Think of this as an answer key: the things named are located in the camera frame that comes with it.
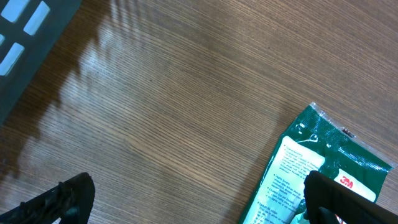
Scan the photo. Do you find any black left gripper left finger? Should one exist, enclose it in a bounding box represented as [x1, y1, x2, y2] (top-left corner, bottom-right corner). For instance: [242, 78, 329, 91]
[1, 172, 95, 224]

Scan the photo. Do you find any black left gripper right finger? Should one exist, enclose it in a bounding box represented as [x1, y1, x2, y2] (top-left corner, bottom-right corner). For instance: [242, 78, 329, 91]
[304, 170, 397, 224]

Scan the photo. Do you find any grey plastic shopping basket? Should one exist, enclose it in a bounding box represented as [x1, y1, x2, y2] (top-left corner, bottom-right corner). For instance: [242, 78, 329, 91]
[1, 0, 81, 123]

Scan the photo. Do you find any green 3M sponge package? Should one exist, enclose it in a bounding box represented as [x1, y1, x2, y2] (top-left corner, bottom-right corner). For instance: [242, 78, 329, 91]
[239, 103, 397, 223]

